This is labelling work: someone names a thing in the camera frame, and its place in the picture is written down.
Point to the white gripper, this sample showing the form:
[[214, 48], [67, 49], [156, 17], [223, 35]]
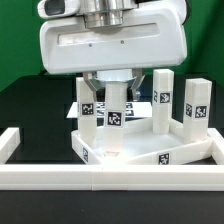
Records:
[[116, 34]]

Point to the white desk top tray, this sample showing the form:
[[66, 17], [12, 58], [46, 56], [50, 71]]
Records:
[[142, 147]]

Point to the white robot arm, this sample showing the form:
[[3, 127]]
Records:
[[112, 40]]

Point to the marker tag plate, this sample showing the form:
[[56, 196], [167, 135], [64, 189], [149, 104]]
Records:
[[133, 110]]

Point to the white U-shaped fence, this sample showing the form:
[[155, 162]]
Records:
[[96, 177]]

